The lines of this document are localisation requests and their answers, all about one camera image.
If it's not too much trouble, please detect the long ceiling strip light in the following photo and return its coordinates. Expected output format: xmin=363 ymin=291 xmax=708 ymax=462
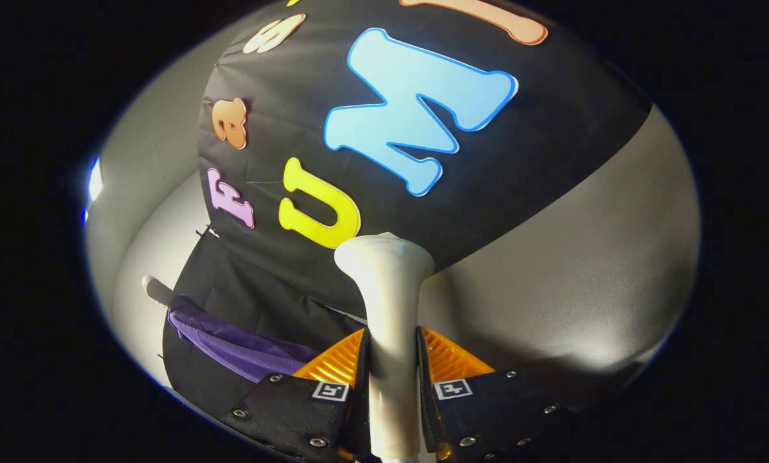
xmin=87 ymin=157 xmax=105 ymax=204

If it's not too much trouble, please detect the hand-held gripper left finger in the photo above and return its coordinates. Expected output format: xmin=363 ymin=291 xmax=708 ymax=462
xmin=221 ymin=327 xmax=372 ymax=463

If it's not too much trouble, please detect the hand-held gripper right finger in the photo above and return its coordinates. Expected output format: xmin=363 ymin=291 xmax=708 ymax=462
xmin=415 ymin=325 xmax=575 ymax=463

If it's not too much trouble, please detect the purple corduroy jacket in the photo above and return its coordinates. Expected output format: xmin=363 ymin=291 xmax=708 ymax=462
xmin=168 ymin=295 xmax=321 ymax=384

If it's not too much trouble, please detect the white garment steamer head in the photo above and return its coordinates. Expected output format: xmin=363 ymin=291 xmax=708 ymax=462
xmin=334 ymin=233 xmax=437 ymax=461

